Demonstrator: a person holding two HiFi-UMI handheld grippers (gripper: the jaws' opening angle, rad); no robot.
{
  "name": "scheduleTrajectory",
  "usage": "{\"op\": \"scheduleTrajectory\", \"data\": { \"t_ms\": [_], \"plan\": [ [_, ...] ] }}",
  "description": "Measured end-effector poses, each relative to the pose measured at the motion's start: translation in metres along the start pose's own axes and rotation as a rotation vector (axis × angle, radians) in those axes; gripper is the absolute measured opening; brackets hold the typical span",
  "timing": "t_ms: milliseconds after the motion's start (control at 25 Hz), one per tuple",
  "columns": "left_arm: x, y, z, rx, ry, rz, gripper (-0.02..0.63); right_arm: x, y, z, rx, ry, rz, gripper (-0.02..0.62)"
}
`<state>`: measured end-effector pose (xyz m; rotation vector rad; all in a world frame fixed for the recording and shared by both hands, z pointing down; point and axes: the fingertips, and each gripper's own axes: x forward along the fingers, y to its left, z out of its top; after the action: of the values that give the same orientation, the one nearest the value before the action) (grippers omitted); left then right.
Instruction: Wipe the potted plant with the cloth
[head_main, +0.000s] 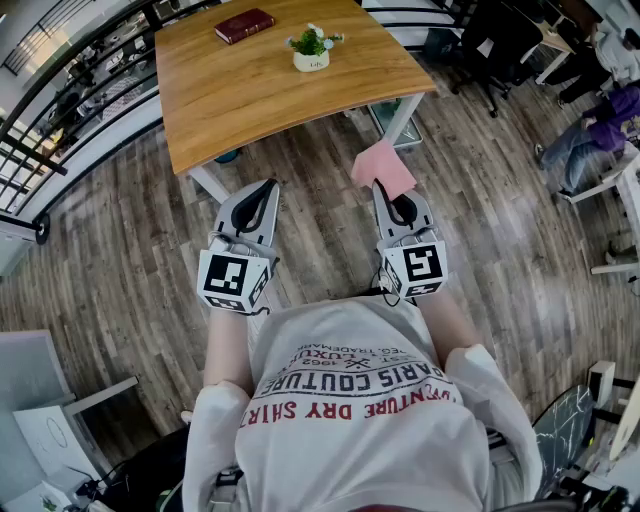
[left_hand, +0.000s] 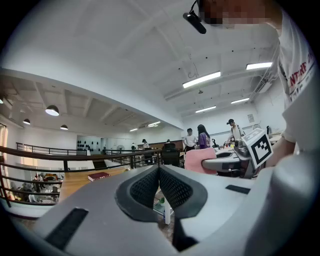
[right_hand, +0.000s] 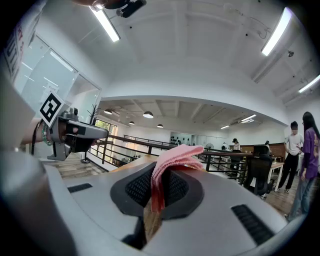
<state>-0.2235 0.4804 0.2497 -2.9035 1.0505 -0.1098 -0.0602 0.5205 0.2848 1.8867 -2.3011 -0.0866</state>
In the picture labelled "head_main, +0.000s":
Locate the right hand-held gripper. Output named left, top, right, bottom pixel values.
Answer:
left=371, top=179, right=450, bottom=308

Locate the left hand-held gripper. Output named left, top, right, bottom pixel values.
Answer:
left=196, top=178, right=281, bottom=316

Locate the pink cloth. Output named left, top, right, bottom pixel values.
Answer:
left=349, top=138, right=417, bottom=202

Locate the flowering plant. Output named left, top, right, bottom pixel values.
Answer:
left=285, top=23, right=345, bottom=74

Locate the person's left forearm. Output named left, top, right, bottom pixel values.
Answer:
left=202, top=304, right=254, bottom=396

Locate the person's right forearm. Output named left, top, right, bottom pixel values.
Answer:
left=417, top=287, right=484, bottom=364

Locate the white table leg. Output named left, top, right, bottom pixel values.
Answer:
left=384, top=92, right=426, bottom=147
left=188, top=164, right=232, bottom=205

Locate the green glass tray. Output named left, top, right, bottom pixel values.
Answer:
left=367, top=99, right=424, bottom=149

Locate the black floor box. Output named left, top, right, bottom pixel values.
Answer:
left=424, top=28, right=465, bottom=64

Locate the dark red book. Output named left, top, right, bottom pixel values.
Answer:
left=214, top=7, right=276, bottom=46

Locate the black metal railing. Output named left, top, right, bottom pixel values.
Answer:
left=362, top=0, right=476, bottom=32
left=0, top=0, right=221, bottom=216

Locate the black office chair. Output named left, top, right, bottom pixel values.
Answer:
left=452, top=0, right=545, bottom=119

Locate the white work desk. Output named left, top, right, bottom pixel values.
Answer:
left=569, top=149, right=640, bottom=277

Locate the person's white printed shirt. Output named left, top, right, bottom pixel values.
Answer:
left=182, top=294, right=544, bottom=512

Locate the light wooden desk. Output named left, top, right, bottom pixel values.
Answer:
left=519, top=14, right=577, bottom=86

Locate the dark marble pattern stool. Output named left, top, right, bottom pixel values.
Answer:
left=531, top=383, right=597, bottom=497

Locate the white side desk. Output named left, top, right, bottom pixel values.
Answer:
left=0, top=329, right=141, bottom=512

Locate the grey harness strap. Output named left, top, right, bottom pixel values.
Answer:
left=487, top=427, right=519, bottom=470
left=207, top=467, right=246, bottom=512

